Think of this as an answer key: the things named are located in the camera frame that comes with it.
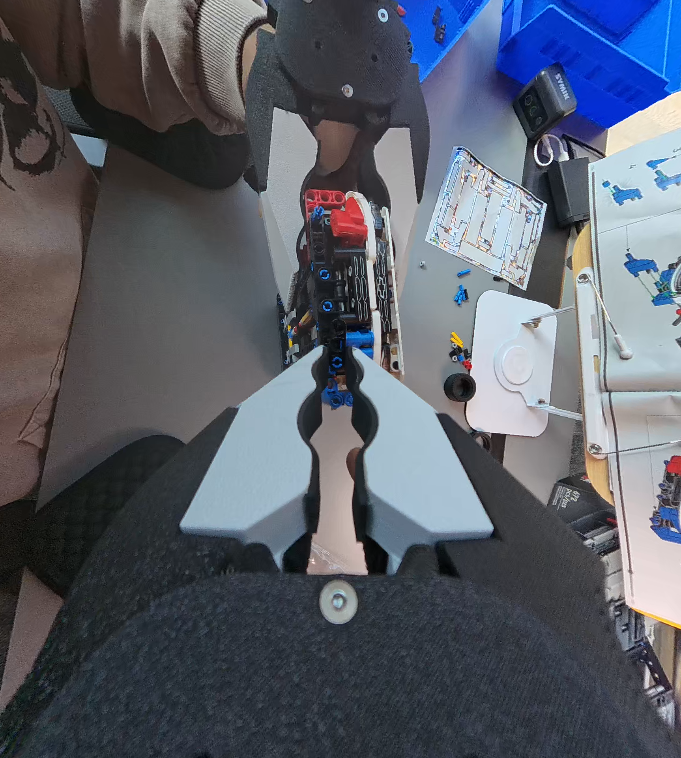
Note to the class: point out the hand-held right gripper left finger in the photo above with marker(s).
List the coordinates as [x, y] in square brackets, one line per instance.
[246, 474]

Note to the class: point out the black toy parts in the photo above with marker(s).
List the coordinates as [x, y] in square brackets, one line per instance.
[438, 26]

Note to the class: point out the white book stand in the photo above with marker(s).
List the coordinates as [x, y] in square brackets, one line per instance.
[512, 355]

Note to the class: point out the toy car instruction booklet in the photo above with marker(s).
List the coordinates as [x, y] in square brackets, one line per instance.
[660, 207]

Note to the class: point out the black rounded block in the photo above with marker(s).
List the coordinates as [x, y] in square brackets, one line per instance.
[544, 103]

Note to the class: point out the toy car box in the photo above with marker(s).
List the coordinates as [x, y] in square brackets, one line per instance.
[571, 494]

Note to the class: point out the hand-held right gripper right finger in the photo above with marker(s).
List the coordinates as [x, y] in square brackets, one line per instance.
[429, 474]

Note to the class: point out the person's left hand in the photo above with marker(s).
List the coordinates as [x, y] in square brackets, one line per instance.
[337, 148]

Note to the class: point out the holographic sticker sheet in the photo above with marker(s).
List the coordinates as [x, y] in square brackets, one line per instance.
[488, 219]

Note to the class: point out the black power adapter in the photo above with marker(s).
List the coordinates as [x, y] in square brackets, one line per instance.
[568, 189]

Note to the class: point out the grey desk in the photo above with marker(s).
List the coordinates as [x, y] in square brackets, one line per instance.
[169, 296]

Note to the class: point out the person's left forearm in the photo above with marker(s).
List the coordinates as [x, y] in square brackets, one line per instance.
[139, 53]

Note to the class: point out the black mesh pad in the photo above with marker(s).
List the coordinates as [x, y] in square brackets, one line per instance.
[109, 474]

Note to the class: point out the bunch of blue toy pins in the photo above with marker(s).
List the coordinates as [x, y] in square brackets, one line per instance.
[461, 294]

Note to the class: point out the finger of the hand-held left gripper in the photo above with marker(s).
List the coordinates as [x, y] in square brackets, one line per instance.
[284, 177]
[402, 177]

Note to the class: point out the blue plastic bin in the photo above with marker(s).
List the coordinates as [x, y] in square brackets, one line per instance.
[601, 53]
[453, 41]

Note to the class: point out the toy brick race car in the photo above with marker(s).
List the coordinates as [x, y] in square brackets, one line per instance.
[364, 278]

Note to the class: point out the red and black toy pins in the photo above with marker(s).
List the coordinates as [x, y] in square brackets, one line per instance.
[460, 356]

